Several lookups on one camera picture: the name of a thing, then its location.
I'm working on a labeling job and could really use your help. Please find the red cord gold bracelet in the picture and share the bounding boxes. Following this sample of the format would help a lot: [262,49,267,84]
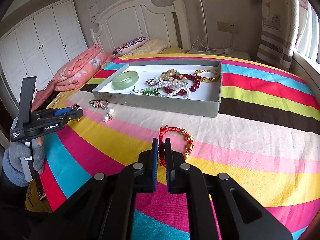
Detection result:
[158,125,195,168]

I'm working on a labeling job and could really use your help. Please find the green pendant necklace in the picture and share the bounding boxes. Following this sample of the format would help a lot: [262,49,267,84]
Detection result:
[142,88,161,97]

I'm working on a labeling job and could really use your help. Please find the white pearl necklace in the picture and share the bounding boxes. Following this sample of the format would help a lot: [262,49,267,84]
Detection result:
[129,78,192,99]

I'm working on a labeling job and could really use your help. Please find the multicolour stone bead bracelet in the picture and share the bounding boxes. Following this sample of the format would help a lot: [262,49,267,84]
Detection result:
[160,68,188,83]

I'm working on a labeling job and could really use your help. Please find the silver flower brooch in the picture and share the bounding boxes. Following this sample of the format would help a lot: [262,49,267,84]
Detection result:
[145,77,161,87]

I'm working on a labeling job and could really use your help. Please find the grey white jewelry tray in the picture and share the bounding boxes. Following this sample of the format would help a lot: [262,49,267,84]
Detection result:
[92,58,222,118]

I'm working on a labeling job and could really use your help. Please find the grey gloved left hand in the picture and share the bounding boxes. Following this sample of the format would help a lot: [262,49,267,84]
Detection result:
[1,141,45,187]

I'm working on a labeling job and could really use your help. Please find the pearl earrings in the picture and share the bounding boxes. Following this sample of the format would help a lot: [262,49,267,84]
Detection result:
[102,109,114,122]

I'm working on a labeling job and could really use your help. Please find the folded pink quilt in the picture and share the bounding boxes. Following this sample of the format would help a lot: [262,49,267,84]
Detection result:
[53,44,113,92]

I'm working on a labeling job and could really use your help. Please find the green jade bangle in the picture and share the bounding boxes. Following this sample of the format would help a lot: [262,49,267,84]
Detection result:
[111,71,139,90]

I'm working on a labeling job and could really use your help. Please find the white wardrobe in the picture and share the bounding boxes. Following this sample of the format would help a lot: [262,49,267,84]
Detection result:
[1,0,87,101]

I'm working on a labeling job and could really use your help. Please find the patterned round cushion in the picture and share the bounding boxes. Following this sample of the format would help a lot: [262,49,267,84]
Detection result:
[112,37,148,59]

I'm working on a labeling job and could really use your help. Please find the striped colourful blanket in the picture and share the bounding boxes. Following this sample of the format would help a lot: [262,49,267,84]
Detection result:
[41,56,319,238]

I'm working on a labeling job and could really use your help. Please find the beige floral pillow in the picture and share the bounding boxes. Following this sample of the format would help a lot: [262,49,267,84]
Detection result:
[124,39,167,56]

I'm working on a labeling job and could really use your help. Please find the yellow floral bedsheet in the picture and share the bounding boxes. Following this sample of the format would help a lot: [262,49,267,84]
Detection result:
[160,47,185,54]

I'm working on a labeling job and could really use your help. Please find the white bed headboard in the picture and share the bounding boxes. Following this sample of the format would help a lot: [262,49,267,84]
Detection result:
[90,0,191,52]

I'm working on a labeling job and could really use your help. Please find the white nightstand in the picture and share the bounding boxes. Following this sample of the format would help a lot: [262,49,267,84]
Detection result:
[188,48,251,61]

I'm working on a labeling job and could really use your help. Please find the patterned window curtain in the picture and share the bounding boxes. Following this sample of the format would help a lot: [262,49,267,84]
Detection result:
[257,0,299,72]

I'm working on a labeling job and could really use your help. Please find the rose gold ring bangle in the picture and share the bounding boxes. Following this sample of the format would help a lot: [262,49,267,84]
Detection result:
[71,104,83,122]

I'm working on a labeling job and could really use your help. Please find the dark red bead bracelet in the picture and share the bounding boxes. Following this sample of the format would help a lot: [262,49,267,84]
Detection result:
[163,73,201,97]

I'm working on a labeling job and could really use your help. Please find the white charger cable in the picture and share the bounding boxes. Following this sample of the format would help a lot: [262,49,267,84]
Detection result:
[191,32,235,54]

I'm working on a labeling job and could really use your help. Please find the wall power socket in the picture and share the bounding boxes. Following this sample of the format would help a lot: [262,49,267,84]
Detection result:
[217,21,238,34]

